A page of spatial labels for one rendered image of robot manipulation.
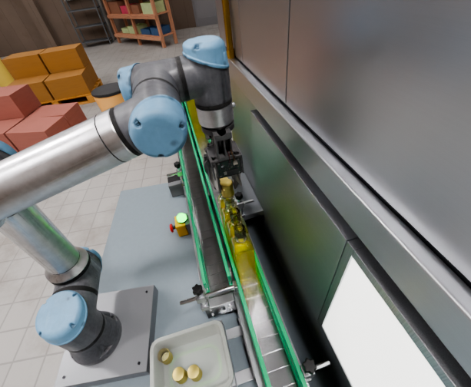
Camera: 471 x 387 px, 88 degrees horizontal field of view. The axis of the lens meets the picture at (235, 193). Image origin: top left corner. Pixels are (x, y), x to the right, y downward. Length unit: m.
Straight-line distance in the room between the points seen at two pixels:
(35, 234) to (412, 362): 0.74
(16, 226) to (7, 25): 11.42
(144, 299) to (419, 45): 0.96
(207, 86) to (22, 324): 2.15
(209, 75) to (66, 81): 5.01
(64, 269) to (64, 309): 0.10
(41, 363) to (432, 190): 2.12
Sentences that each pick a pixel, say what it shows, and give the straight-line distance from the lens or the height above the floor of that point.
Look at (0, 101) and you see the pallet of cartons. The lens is 4.34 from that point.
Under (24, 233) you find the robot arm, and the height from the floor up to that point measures 1.24.
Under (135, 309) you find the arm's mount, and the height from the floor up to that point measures 0.80.
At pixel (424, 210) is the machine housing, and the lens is 0.32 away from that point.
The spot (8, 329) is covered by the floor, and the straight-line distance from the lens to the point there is 2.43.
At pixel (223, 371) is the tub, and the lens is 0.89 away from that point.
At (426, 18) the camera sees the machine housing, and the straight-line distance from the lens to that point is 0.30.
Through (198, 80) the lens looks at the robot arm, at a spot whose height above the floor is 1.49.
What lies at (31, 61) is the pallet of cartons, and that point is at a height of 0.70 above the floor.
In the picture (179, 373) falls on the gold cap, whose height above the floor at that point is 0.81.
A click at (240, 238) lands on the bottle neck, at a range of 0.64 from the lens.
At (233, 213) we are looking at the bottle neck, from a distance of 0.66.
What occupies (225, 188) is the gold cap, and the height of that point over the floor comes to 1.19.
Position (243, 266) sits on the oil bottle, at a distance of 0.73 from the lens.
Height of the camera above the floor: 1.64
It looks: 44 degrees down
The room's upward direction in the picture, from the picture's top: 8 degrees counter-clockwise
